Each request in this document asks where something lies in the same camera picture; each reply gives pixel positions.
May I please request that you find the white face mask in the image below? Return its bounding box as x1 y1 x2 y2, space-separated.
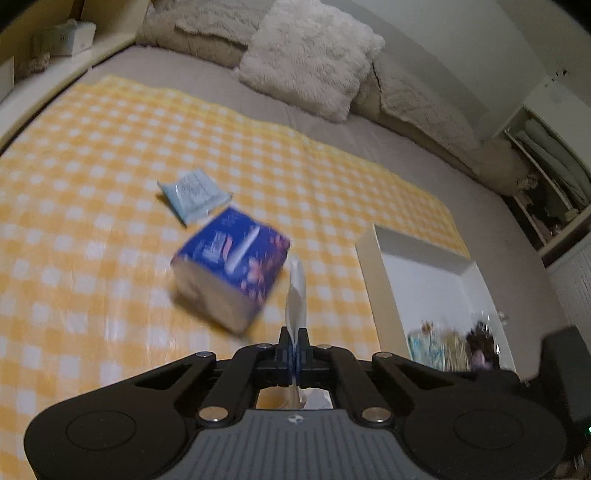
284 254 307 346

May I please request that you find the dark item in clear bag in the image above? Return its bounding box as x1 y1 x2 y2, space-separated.
466 321 500 371

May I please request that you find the blue floral tissue pack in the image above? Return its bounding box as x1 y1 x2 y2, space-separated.
170 207 290 334

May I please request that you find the patterned light blue pouch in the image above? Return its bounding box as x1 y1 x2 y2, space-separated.
407 322 446 371

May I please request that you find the white shallow cardboard box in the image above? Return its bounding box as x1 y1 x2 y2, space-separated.
356 224 516 370

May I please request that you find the light blue wet wipe packet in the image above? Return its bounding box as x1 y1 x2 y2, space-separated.
157 169 232 226

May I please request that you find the fluffy beige bolster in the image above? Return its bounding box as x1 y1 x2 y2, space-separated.
473 138 529 196

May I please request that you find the yellow checkered cloth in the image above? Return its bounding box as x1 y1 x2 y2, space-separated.
1 77 468 479

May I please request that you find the right side shelf unit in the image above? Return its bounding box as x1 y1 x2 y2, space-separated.
498 77 590 267

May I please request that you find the beige right bed pillow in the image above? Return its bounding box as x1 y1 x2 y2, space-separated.
351 53 481 178

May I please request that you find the beige bed pillow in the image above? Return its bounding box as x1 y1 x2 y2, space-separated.
135 0 273 69
351 53 481 178

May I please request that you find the fluffy white square cushion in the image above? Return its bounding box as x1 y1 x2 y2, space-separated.
235 1 385 123

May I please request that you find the beige left bed pillow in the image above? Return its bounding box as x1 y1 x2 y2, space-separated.
135 0 273 69

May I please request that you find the wooden side shelf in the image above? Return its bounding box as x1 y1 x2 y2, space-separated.
1 0 150 149

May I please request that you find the tissue box on shelf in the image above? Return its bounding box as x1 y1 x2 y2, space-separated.
31 19 96 57

